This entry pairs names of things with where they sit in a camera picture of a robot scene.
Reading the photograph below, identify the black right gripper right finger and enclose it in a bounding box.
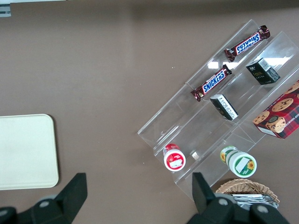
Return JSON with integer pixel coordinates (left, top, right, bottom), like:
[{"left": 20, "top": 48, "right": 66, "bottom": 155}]
[{"left": 184, "top": 172, "right": 288, "bottom": 224}]

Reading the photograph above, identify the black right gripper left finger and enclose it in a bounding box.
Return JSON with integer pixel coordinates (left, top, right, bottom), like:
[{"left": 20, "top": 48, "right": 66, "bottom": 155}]
[{"left": 17, "top": 172, "right": 88, "bottom": 224}]

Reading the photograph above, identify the wicker basket with foil containers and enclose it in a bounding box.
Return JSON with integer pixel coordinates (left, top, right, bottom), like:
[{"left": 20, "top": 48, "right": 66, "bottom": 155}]
[{"left": 214, "top": 178, "right": 281, "bottom": 210}]

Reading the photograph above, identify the beige plastic tray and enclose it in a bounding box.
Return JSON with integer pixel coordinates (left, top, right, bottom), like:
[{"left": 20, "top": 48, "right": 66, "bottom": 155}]
[{"left": 0, "top": 113, "right": 59, "bottom": 191}]

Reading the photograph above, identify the green sunflower yogurt cup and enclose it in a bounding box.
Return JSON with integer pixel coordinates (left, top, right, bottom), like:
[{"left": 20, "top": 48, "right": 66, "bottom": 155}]
[{"left": 220, "top": 145, "right": 258, "bottom": 178}]

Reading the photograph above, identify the red lidded yogurt cup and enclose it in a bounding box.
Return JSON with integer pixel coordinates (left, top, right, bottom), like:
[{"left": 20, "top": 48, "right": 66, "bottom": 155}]
[{"left": 163, "top": 143, "right": 187, "bottom": 172}]

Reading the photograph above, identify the clear acrylic display stand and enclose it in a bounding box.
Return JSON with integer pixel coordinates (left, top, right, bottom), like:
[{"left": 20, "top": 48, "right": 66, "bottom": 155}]
[{"left": 137, "top": 19, "right": 299, "bottom": 201}]

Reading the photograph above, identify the small black carton box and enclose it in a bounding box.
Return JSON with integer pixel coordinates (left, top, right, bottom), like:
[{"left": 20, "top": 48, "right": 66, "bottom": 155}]
[
  {"left": 209, "top": 93, "right": 239, "bottom": 121},
  {"left": 245, "top": 57, "right": 281, "bottom": 86}
]

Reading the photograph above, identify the red chocolate chip cookie box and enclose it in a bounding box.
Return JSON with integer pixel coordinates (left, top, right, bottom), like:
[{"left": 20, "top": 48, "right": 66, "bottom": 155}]
[{"left": 252, "top": 79, "right": 299, "bottom": 140}]

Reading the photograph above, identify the Snickers chocolate bar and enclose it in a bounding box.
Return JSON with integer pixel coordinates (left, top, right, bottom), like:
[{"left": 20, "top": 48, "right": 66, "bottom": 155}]
[
  {"left": 190, "top": 64, "right": 233, "bottom": 103},
  {"left": 224, "top": 25, "right": 273, "bottom": 62}
]

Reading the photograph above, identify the grey metal bracket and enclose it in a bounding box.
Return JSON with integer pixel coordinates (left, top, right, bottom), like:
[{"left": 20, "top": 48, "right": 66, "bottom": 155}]
[{"left": 0, "top": 3, "right": 12, "bottom": 18}]

